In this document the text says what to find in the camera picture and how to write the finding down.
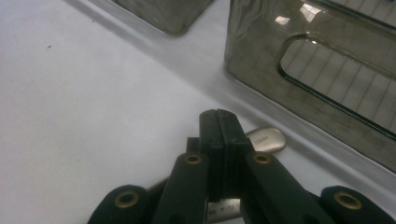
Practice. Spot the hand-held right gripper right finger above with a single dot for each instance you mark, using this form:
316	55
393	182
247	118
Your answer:
264	186

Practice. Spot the smoky transparent plastic bin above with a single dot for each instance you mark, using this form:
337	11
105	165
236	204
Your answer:
168	15
255	56

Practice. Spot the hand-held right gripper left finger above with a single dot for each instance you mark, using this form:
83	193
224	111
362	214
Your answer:
190	186

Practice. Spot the white table sheet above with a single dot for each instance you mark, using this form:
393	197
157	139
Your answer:
77	109
214	40

